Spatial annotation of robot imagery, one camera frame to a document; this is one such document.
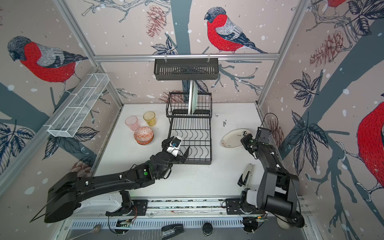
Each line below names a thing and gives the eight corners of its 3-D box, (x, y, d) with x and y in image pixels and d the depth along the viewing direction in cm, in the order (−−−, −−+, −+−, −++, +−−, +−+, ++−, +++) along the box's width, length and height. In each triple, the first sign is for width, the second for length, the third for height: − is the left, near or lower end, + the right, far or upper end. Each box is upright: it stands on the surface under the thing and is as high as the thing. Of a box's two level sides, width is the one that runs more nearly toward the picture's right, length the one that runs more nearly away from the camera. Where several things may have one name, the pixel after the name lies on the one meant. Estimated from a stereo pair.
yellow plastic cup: (145, 127, 108) (141, 120, 101) (147, 118, 113) (144, 111, 107) (156, 127, 108) (153, 120, 101) (157, 118, 113) (155, 111, 107)
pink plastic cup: (127, 130, 105) (123, 124, 99) (130, 122, 110) (126, 115, 104) (139, 130, 105) (135, 124, 99) (141, 122, 110) (138, 115, 104)
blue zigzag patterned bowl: (135, 146, 97) (131, 140, 91) (139, 132, 104) (135, 126, 98) (152, 146, 97) (150, 140, 91) (155, 132, 104) (153, 126, 98)
